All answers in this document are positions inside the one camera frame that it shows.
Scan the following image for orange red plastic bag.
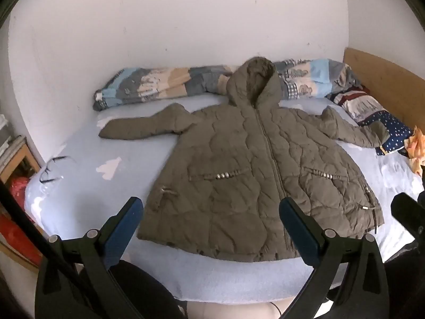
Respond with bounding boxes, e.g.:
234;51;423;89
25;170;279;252
0;213;42;265

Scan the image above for stack of papers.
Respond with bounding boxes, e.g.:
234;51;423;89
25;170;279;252
0;115;27;173

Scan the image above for wooden side shelf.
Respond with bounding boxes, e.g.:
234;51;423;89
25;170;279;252
0;136;42;270

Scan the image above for black eyeglasses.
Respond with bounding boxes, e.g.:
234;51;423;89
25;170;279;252
39;156;78;184

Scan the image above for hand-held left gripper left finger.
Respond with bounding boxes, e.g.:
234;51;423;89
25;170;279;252
35;197;144;319

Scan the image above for navy starred patchwork pillow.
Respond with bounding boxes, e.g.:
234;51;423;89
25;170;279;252
327;86;415;157

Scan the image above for orange cloth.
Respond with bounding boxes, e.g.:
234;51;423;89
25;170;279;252
406;127;425;175

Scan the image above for olive quilted hooded jacket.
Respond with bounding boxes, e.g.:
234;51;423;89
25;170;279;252
99;57;389;262

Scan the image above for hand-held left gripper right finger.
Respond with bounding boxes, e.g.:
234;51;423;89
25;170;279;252
279;197;389;319

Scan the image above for person's leg in dark pants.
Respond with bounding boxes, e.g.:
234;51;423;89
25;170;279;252
76;259;186;319
382;239;425;319

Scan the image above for black cable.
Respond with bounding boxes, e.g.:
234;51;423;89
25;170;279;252
0;179;110;319

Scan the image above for rolled patchwork quilt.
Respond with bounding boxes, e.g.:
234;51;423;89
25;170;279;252
92;58;362;112

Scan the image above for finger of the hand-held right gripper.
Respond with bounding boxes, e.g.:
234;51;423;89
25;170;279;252
390;193;425;240

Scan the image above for wooden headboard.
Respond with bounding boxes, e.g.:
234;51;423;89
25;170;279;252
343;47;425;133

